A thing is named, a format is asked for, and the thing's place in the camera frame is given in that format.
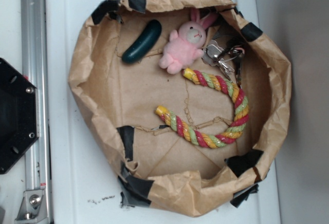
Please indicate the brown paper bag basket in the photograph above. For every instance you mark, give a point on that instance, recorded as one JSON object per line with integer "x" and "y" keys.
{"x": 188, "y": 142}

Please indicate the dark green toy cucumber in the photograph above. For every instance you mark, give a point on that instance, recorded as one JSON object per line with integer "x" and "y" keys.
{"x": 143, "y": 43}

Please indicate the pink plush bunny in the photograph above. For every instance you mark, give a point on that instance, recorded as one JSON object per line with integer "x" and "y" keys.
{"x": 185, "y": 44}

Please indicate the silver key bunch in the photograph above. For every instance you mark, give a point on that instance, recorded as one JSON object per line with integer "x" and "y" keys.
{"x": 227, "y": 53}

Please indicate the white plastic tray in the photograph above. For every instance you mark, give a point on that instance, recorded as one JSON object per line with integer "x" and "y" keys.
{"x": 84, "y": 187}

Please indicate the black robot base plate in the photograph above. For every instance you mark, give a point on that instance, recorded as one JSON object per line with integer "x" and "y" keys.
{"x": 18, "y": 116}

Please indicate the aluminium rail frame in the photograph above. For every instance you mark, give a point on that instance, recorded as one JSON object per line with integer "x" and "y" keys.
{"x": 34, "y": 60}

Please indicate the metal corner bracket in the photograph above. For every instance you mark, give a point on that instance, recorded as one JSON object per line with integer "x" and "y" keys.
{"x": 33, "y": 208}

